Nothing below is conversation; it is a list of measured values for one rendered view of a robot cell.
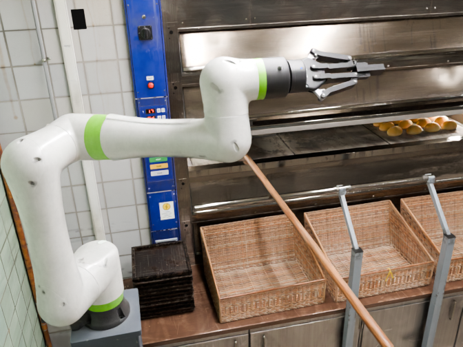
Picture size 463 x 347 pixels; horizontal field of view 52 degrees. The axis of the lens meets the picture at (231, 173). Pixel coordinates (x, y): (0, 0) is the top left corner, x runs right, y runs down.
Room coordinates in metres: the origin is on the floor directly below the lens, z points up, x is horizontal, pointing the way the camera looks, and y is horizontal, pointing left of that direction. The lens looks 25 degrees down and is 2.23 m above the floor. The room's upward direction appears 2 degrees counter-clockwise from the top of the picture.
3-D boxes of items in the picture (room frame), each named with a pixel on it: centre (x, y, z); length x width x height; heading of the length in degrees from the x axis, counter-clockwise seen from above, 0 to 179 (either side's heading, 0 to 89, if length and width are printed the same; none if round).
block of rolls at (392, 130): (2.98, -1.13, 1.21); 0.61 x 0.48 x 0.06; 12
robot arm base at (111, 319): (1.14, 0.46, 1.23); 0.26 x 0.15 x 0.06; 102
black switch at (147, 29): (2.16, 0.36, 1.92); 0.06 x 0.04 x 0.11; 102
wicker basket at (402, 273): (2.17, -0.73, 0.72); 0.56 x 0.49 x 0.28; 103
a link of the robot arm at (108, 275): (1.14, 0.41, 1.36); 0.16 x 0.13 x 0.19; 160
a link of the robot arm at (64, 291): (1.01, 0.46, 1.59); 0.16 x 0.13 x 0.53; 160
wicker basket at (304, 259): (2.05, -0.14, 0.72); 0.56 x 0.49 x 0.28; 103
